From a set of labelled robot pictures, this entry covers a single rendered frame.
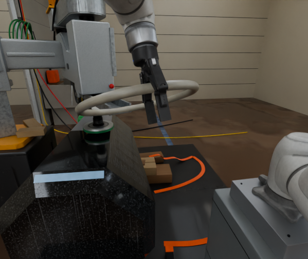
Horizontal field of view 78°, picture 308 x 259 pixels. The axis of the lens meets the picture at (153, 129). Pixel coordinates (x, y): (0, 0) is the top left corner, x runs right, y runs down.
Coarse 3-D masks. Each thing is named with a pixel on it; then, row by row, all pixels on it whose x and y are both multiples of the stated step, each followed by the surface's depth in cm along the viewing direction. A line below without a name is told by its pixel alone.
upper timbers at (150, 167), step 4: (148, 160) 230; (152, 160) 230; (148, 164) 221; (152, 164) 221; (144, 168) 214; (148, 168) 215; (152, 168) 215; (156, 168) 216; (148, 172) 217; (152, 172) 217; (156, 172) 218
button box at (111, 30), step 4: (112, 28) 116; (112, 32) 116; (112, 36) 117; (112, 40) 118; (112, 44) 118; (112, 48) 119; (112, 52) 120; (112, 56) 121; (112, 60) 122; (112, 64) 122; (112, 68) 124; (112, 72) 125; (116, 72) 125
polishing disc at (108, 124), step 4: (104, 120) 150; (84, 124) 141; (88, 124) 141; (92, 124) 141; (104, 124) 141; (108, 124) 141; (112, 124) 141; (84, 128) 135; (88, 128) 133; (92, 128) 133; (96, 128) 133; (100, 128) 133; (104, 128) 134; (108, 128) 136
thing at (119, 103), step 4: (76, 92) 144; (80, 96) 148; (84, 96) 133; (88, 96) 125; (92, 96) 120; (116, 100) 114; (120, 100) 108; (104, 104) 98; (108, 104) 117; (112, 104) 117; (116, 104) 115; (120, 104) 109; (124, 104) 104; (128, 104) 100; (100, 108) 106; (104, 108) 100; (108, 108) 94; (124, 112) 99; (128, 112) 100
